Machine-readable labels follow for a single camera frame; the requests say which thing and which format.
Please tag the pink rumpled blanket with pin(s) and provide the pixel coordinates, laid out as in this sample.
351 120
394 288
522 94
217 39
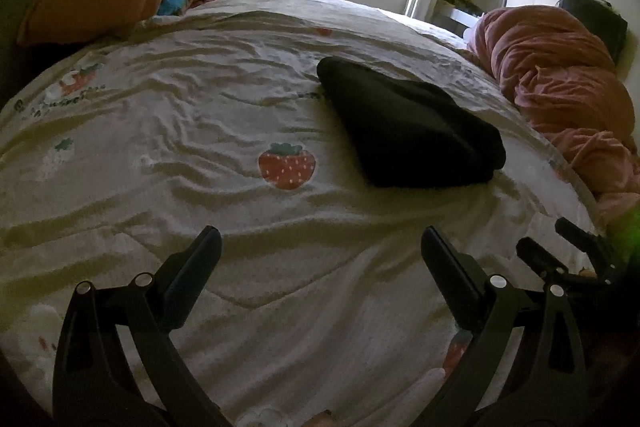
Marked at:
564 83

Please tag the right hand thumb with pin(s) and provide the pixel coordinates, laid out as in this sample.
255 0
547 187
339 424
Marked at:
322 419

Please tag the desk by the window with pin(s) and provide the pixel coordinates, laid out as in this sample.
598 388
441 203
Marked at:
457 16

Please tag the white strawberry print bedsheet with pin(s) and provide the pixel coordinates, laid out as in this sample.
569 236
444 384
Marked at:
117 157

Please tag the black monitor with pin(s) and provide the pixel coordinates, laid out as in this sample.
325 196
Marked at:
601 21

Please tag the black garment with orange print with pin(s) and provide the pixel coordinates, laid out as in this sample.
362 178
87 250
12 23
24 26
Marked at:
409 134

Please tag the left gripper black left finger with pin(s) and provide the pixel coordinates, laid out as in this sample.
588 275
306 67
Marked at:
116 364

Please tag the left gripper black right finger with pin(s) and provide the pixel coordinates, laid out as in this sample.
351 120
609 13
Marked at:
479 387

